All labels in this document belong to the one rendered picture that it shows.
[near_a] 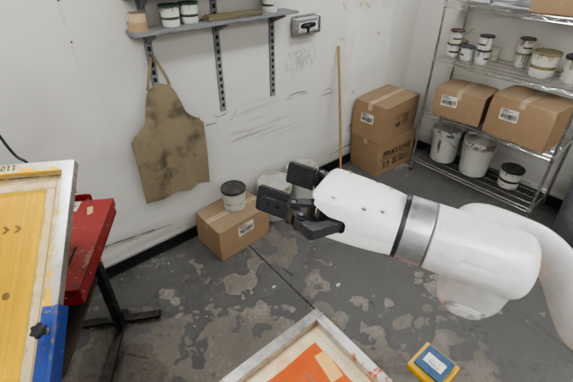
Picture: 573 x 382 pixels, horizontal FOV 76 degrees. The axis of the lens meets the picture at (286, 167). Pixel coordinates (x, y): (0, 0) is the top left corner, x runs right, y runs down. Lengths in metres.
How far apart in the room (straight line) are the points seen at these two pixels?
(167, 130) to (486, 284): 2.45
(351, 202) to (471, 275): 0.14
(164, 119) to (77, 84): 0.57
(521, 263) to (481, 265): 0.03
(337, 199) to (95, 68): 2.19
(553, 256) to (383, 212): 0.25
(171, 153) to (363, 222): 2.45
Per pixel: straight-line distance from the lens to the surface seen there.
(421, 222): 0.41
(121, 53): 2.50
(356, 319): 2.76
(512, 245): 0.43
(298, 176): 0.50
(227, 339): 2.66
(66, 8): 2.40
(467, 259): 0.42
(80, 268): 1.72
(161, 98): 2.61
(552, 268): 0.59
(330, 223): 0.40
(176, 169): 2.85
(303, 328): 1.49
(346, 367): 1.46
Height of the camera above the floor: 2.22
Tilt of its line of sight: 32 degrees down
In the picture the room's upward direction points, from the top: straight up
